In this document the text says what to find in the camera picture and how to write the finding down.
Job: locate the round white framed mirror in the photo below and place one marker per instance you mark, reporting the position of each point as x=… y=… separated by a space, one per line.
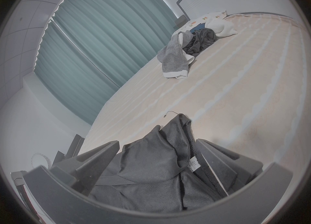
x=38 y=158

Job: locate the bed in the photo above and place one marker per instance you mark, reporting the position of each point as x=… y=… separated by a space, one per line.
x=243 y=84

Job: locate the grey garment with white trim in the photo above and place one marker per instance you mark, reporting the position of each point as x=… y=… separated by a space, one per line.
x=172 y=58

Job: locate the black dressing table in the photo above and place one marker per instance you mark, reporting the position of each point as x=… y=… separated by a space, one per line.
x=58 y=158

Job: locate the black chest of drawers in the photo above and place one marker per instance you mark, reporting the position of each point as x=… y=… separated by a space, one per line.
x=74 y=146

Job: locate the black garment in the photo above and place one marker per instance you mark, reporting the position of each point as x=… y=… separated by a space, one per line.
x=155 y=169

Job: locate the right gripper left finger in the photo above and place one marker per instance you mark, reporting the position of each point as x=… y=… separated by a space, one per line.
x=97 y=162

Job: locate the dark bedside table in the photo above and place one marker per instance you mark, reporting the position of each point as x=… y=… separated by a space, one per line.
x=181 y=20

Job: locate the dark blue garment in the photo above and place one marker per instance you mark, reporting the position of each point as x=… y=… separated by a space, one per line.
x=197 y=27

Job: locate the dark grey garment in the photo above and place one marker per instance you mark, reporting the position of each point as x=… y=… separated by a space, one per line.
x=201 y=39

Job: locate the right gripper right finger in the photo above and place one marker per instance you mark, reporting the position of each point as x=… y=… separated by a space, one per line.
x=226 y=162

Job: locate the blue-green curtain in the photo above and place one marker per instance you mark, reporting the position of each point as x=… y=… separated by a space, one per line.
x=73 y=77
x=114 y=21

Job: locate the white printed pillow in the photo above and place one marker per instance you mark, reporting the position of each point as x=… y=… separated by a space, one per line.
x=206 y=18

